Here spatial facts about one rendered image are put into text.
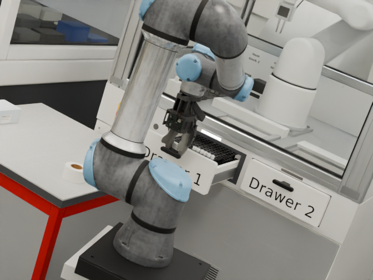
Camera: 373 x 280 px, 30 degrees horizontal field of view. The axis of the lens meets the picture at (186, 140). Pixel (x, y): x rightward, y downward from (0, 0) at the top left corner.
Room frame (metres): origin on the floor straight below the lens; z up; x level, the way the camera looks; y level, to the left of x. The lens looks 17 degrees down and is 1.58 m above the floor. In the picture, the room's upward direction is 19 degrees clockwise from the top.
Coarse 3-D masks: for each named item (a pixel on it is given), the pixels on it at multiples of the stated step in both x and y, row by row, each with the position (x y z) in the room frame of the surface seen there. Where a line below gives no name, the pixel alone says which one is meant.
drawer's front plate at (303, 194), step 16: (256, 160) 2.21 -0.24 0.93; (256, 176) 2.19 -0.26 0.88; (272, 176) 2.17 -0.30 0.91; (288, 176) 2.15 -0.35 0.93; (256, 192) 2.18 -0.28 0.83; (288, 192) 2.14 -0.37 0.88; (304, 192) 2.12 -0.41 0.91; (320, 192) 2.10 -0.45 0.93; (288, 208) 2.13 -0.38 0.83; (304, 208) 2.11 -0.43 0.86; (320, 208) 2.09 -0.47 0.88
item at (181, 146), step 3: (183, 135) 2.05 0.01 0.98; (186, 135) 2.07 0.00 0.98; (189, 135) 2.07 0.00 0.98; (183, 138) 2.05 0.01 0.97; (186, 138) 2.07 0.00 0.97; (180, 141) 2.05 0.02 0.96; (183, 141) 2.06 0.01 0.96; (186, 141) 2.07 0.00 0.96; (180, 144) 2.04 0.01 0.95; (183, 144) 2.06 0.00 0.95; (186, 144) 2.07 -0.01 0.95; (177, 147) 2.03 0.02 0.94; (180, 147) 2.05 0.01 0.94; (183, 147) 2.06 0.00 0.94; (186, 147) 2.06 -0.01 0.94; (177, 150) 2.04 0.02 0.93; (180, 150) 2.05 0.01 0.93; (183, 150) 2.07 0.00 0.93; (180, 153) 2.07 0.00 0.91; (183, 153) 2.07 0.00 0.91
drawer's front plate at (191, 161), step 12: (156, 132) 2.15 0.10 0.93; (144, 144) 2.15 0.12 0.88; (156, 144) 2.13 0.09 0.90; (156, 156) 2.12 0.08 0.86; (168, 156) 2.10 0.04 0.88; (192, 156) 2.07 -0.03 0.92; (204, 156) 2.07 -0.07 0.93; (192, 168) 2.06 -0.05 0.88; (204, 168) 2.05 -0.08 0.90; (192, 180) 2.06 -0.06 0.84; (204, 180) 2.04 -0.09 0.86; (204, 192) 2.03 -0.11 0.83
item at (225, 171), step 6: (240, 156) 2.38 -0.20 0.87; (234, 162) 2.22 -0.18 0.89; (216, 168) 2.10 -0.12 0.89; (222, 168) 2.14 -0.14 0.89; (228, 168) 2.18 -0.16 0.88; (234, 168) 2.22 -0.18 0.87; (216, 174) 2.11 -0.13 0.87; (222, 174) 2.15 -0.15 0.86; (228, 174) 2.19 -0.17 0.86; (216, 180) 2.12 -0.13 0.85; (222, 180) 2.16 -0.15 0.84
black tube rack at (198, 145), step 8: (200, 136) 2.37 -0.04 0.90; (192, 144) 2.24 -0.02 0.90; (200, 144) 2.27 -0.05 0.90; (208, 144) 2.30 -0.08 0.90; (216, 144) 2.34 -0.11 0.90; (208, 152) 2.21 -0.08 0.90; (216, 152) 2.24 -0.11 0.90; (224, 152) 2.27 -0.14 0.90; (232, 152) 2.30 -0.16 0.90; (216, 160) 2.18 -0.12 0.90; (224, 160) 2.29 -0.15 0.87; (232, 160) 2.31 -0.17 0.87
